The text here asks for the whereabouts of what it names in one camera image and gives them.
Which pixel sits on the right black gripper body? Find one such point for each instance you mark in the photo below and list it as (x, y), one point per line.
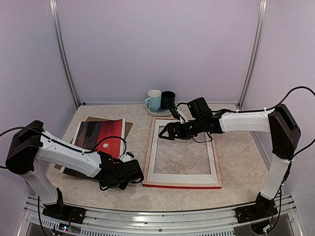
(187, 133)

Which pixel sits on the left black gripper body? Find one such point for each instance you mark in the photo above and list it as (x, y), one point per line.
(119, 185)

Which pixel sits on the white mat board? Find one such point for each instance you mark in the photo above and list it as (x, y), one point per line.
(152, 159)

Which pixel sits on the red and dark photo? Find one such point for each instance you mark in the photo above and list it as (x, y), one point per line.
(110, 132)

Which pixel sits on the brown backing board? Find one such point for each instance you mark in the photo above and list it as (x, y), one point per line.
(129, 126)

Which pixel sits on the red and wood picture frame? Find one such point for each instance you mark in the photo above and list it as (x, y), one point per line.
(219, 177)

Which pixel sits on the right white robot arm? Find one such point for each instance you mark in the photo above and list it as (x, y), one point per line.
(277, 121)

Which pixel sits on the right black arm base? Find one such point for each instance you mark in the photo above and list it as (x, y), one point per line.
(262, 208)

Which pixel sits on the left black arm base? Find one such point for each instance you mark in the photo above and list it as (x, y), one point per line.
(61, 211)

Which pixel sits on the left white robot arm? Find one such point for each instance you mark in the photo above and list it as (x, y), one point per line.
(31, 144)

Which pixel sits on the white plate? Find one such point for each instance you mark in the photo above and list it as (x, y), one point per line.
(159, 113)

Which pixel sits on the dark green mug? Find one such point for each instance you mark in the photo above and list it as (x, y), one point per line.
(167, 100)

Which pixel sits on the light blue mug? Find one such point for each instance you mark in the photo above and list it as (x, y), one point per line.
(153, 101)

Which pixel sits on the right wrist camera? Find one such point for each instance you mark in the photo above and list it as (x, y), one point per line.
(178, 114)

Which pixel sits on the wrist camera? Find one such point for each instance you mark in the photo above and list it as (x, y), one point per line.
(128, 156)
(178, 114)

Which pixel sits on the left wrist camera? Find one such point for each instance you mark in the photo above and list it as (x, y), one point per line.
(128, 156)

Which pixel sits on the right aluminium corner post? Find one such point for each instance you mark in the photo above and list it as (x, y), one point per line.
(254, 53)

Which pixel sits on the aluminium corner post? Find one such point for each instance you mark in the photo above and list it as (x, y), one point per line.
(61, 47)
(254, 53)

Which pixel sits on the left aluminium corner post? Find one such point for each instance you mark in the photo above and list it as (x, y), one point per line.
(61, 47)

